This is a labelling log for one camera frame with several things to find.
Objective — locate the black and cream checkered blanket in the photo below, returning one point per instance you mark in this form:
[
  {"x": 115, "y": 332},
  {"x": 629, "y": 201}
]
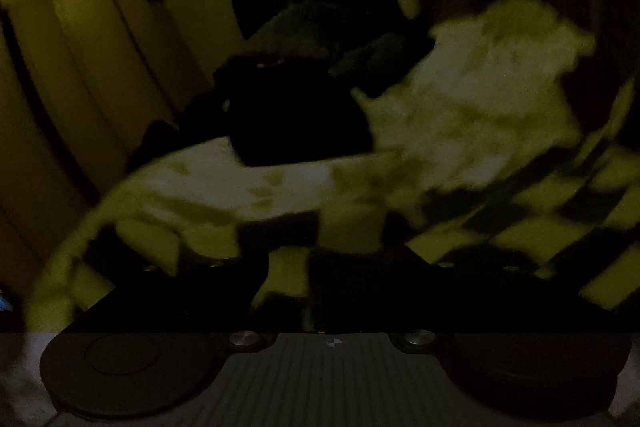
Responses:
[{"x": 530, "y": 227}]

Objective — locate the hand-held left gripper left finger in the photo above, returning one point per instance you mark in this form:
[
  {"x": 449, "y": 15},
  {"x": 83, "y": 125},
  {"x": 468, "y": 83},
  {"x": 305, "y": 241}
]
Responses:
[{"x": 200, "y": 294}]

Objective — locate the black cloth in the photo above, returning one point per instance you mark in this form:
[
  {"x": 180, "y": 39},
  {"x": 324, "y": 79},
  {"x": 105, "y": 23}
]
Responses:
[{"x": 295, "y": 122}]

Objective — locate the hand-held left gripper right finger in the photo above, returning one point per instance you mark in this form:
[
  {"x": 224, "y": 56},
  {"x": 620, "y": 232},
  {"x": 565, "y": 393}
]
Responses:
[{"x": 450, "y": 299}]

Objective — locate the wooden wardrobe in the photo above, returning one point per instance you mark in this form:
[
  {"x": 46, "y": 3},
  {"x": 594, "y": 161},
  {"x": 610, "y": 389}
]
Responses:
[{"x": 90, "y": 72}]

